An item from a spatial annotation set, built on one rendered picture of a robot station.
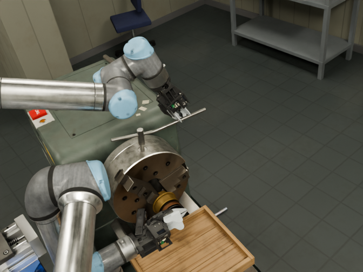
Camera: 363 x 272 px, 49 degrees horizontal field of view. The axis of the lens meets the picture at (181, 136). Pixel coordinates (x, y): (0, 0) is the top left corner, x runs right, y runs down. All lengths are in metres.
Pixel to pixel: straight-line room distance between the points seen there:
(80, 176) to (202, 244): 0.62
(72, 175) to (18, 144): 2.78
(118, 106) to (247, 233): 1.77
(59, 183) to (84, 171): 0.07
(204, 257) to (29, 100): 0.83
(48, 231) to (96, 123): 0.49
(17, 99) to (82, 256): 0.40
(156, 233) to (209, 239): 0.30
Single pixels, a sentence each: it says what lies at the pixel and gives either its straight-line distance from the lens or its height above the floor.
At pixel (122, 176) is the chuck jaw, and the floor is 1.20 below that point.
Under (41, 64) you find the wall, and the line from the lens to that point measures 3.80.
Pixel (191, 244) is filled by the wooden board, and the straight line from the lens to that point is 1.54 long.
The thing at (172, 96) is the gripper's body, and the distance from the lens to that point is 1.24.
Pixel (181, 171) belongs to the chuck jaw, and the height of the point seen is 1.12.
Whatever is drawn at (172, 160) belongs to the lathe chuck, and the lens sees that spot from 1.44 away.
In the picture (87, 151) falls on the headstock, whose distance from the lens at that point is 1.46.
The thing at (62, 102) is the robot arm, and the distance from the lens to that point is 1.04.
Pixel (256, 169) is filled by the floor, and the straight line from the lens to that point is 3.02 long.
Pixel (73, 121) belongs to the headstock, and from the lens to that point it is 1.60.
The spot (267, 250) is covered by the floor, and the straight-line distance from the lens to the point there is 2.58.
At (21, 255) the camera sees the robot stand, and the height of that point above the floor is 1.08.
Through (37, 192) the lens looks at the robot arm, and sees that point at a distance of 1.14.
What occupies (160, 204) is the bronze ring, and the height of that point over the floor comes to 1.11.
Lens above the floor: 2.13
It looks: 39 degrees down
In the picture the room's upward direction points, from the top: 10 degrees counter-clockwise
